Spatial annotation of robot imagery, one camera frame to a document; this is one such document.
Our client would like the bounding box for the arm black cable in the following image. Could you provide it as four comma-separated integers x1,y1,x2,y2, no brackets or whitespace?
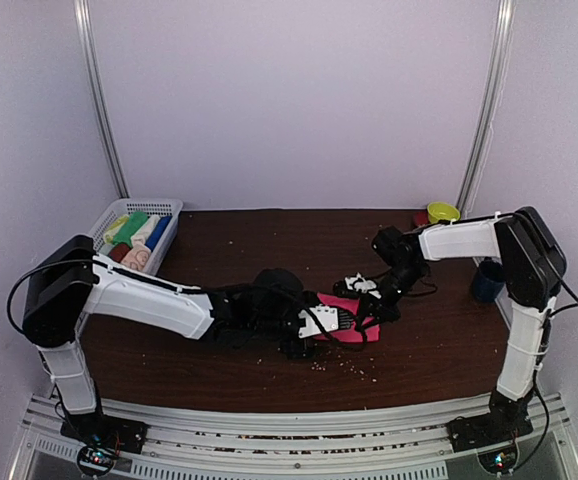
298,304,370,352
488,269,578,466

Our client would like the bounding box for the blue rolled towel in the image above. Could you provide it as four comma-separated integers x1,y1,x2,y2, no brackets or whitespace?
145,216,172,251

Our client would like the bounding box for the pink towel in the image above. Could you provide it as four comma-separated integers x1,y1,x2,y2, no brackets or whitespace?
312,293,380,344

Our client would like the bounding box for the left aluminium frame post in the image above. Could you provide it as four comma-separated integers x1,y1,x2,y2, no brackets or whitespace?
73,0,129,198

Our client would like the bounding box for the aluminium frame post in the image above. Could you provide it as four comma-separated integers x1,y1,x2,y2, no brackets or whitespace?
73,0,129,198
457,0,517,218

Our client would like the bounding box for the right circuit board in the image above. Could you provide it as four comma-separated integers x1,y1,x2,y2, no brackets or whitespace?
478,448,519,476

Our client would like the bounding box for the right aluminium frame post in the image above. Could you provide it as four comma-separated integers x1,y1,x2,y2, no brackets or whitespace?
457,0,517,218

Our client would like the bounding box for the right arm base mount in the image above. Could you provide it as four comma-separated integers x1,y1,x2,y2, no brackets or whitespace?
446,413,533,453

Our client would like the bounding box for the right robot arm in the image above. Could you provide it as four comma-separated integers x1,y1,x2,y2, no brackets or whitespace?
344,207,566,442

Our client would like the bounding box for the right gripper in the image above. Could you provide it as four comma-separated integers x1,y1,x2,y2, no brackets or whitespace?
354,263,426,331

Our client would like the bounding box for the lime green bowl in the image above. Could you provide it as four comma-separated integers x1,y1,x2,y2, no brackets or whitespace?
426,202,461,224

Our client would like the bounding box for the left circuit board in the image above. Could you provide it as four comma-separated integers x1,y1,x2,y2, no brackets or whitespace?
76,446,120,477

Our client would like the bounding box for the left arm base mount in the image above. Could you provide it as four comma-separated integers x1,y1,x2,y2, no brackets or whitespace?
60,415,148,454

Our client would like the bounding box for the dark red rolled towel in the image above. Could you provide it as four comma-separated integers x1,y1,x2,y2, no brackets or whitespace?
107,243,131,263

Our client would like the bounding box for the dark blue cup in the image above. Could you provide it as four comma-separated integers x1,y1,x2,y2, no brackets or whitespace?
470,258,505,304

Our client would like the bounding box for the white plastic basket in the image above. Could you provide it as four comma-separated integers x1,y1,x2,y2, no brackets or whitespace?
88,199,183,275

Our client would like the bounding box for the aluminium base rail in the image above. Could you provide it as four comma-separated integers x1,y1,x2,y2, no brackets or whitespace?
4,394,578,479

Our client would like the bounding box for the orange bunny pattern towel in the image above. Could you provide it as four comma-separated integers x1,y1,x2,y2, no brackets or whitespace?
121,244,151,272

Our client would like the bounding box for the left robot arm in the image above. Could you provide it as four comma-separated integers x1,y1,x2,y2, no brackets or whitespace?
14,235,358,444

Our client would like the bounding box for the yellow rolled towel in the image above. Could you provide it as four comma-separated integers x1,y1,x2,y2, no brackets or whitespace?
103,214,130,245

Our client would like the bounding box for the green rolled towel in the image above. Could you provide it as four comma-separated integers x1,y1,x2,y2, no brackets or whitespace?
112,211,149,247

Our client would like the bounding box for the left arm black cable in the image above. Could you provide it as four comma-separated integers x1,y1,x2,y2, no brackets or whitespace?
298,304,370,352

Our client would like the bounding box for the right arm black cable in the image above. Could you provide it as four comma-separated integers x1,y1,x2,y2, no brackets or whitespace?
488,269,578,466

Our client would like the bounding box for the dark red plate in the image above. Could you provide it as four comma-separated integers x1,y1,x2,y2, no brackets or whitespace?
412,210,429,227

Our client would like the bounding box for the cream rolled towel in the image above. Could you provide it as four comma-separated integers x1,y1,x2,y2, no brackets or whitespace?
130,215,161,247

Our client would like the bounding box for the circuit board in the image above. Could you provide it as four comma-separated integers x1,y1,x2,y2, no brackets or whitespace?
478,448,519,476
76,446,120,477

